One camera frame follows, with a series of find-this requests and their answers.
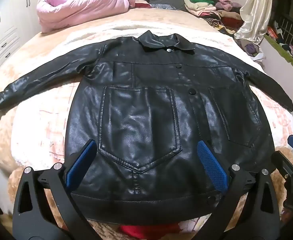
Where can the red cloth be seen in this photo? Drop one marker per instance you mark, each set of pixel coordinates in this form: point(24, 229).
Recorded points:
point(146, 231)

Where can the cream satin curtain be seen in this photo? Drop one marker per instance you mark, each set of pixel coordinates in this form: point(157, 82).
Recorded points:
point(256, 12)

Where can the white wardrobe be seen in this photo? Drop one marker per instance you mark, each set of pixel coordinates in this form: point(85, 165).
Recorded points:
point(9, 30)

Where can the brown plush blanket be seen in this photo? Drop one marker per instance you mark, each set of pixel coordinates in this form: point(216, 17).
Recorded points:
point(10, 177)

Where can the black leather jacket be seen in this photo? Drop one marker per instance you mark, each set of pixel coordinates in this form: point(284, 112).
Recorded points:
point(141, 120)

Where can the white orange printed blanket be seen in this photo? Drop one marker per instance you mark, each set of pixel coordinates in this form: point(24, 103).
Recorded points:
point(44, 130)

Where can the pink quilted duvet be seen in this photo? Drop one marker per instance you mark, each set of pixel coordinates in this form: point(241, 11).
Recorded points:
point(81, 7)

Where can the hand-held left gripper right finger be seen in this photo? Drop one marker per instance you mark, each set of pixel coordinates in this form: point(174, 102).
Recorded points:
point(211, 165)

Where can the pile of folded clothes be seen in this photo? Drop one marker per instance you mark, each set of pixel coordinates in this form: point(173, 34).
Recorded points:
point(211, 10)

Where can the beige bed cover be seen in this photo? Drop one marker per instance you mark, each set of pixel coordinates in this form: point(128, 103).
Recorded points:
point(161, 17)

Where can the black lattice crate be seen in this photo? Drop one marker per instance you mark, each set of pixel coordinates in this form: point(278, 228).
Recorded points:
point(291, 30)

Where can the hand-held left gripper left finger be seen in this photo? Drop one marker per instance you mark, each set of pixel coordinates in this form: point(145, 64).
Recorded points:
point(82, 160)

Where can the blue patterned cloth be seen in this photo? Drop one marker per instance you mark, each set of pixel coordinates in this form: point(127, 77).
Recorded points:
point(164, 6)

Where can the plastic bag of clothes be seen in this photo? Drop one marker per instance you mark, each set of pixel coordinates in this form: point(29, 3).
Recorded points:
point(251, 48)

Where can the green cloth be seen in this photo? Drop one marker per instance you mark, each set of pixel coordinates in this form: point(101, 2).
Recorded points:
point(281, 52)

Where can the dark red garment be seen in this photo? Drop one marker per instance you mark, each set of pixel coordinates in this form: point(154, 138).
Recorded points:
point(142, 4)

